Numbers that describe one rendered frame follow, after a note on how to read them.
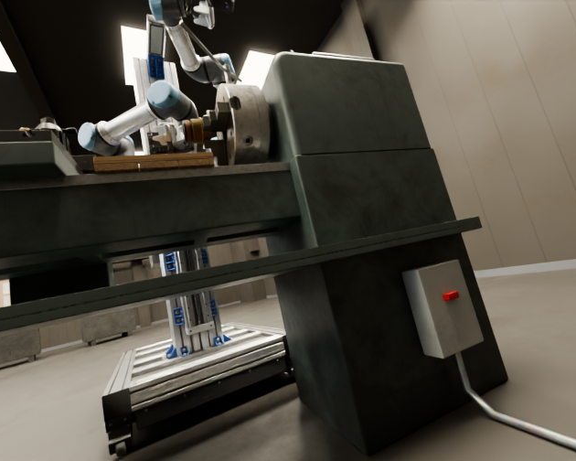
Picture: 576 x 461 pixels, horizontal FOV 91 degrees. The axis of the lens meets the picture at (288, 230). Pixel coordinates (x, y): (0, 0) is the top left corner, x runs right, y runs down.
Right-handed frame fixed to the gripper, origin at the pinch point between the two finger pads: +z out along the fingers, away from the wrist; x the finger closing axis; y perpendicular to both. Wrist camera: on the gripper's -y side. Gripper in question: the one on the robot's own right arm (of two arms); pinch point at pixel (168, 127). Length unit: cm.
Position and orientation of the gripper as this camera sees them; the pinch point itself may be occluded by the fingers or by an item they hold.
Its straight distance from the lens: 109.8
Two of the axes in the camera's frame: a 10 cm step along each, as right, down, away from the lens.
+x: -2.2, -9.6, 1.6
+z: 3.4, -2.3, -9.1
